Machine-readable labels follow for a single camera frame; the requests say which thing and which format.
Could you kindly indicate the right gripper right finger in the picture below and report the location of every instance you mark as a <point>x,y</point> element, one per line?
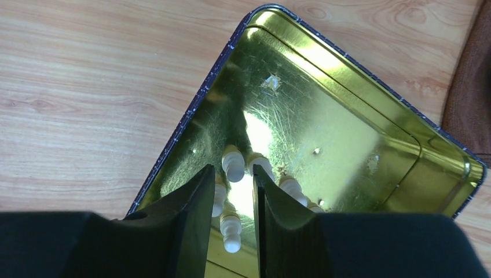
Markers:
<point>293,241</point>

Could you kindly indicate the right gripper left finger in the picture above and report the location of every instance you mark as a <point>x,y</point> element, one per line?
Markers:
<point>168,238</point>

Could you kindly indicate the gold metal tin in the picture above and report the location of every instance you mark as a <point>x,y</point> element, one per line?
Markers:
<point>326,129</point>

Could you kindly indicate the white pawn in tin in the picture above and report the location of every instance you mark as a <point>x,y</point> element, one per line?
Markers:
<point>230,229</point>
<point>233,163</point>

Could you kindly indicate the brown crumpled cloth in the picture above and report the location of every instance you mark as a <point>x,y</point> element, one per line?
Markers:
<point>467,110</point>

